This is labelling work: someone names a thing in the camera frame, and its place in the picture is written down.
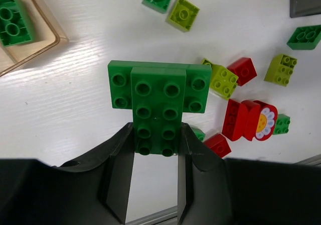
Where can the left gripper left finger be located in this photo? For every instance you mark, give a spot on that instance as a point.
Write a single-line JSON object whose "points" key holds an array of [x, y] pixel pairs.
{"points": [[101, 179]]}

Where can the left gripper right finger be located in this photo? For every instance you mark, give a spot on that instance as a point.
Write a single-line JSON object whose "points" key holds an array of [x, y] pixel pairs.
{"points": [[201, 182]]}

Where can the green lego plate stack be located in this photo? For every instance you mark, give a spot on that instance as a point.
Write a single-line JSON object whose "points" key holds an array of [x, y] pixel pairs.
{"points": [[158, 94]]}

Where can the red rectangular lego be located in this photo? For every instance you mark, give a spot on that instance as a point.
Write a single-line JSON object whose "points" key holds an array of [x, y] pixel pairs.
{"points": [[219, 145]]}

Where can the small green lego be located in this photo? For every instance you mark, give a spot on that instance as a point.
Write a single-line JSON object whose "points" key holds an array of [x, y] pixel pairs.
{"points": [[199, 133]]}

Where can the red flower lego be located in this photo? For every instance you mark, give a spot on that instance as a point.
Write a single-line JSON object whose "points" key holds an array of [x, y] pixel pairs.
{"points": [[251, 119]]}

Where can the lime stepped lego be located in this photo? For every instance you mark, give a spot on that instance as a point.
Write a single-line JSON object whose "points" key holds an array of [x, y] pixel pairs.
{"points": [[223, 81]]}

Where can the small red square lego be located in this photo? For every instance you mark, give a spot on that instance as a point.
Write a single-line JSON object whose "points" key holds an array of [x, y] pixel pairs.
{"points": [[244, 69]]}

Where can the lime lego right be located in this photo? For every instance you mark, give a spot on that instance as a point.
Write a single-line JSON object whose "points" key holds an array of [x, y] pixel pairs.
{"points": [[280, 70]]}

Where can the lime square lego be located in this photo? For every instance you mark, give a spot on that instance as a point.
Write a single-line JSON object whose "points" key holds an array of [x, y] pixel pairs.
{"points": [[183, 15]]}

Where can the grey translucent container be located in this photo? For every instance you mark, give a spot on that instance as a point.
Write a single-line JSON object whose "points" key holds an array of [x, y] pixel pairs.
{"points": [[302, 8]]}

